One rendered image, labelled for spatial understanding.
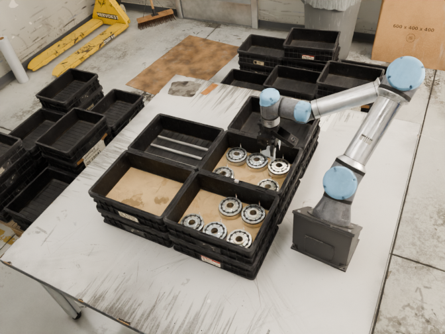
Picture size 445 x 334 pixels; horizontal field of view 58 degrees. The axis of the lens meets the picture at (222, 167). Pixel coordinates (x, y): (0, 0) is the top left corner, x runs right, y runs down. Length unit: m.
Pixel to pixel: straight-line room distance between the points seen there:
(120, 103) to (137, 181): 1.43
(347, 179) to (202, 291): 0.74
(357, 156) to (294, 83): 1.84
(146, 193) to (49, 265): 0.53
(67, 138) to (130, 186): 1.09
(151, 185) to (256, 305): 0.73
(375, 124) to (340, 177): 0.22
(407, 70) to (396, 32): 2.76
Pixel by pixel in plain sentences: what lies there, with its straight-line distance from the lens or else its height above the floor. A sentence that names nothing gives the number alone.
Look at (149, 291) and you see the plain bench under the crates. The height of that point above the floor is 0.70.
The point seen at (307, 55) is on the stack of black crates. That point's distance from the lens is 3.28.
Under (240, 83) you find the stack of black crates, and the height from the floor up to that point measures 0.27.
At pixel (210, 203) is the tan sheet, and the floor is 0.83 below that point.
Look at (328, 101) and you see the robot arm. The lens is 1.63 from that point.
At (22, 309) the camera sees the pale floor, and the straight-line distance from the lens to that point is 2.85.
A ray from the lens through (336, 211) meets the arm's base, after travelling 1.59.
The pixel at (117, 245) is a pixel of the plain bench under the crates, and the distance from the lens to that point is 1.93.
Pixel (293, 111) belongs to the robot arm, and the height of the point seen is 1.27.
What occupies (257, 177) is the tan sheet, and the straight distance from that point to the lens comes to 1.87.
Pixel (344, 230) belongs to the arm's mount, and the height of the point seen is 0.96.
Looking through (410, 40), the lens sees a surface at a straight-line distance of 4.23.
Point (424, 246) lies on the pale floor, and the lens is 2.78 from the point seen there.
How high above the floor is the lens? 2.21
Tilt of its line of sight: 45 degrees down
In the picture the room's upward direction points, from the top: 8 degrees counter-clockwise
